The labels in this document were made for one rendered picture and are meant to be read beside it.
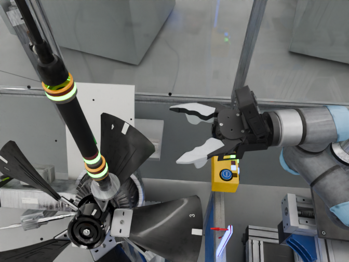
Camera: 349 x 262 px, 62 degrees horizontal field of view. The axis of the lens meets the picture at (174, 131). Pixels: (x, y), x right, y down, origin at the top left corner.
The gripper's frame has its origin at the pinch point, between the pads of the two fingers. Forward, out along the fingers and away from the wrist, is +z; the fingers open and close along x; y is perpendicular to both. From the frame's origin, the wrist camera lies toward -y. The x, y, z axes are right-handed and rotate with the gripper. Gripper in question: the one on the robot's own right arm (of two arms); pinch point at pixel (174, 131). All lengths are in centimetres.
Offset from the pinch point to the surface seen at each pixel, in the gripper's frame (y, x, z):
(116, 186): 19.8, -1.0, 14.2
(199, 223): 46.7, -3.5, -7.6
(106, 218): 43.8, 0.0, 21.3
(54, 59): -19.5, -0.5, 16.1
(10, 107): 81, 83, 85
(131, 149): 25.1, 12.7, 11.1
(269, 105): 67, 58, -55
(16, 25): 8, 51, 44
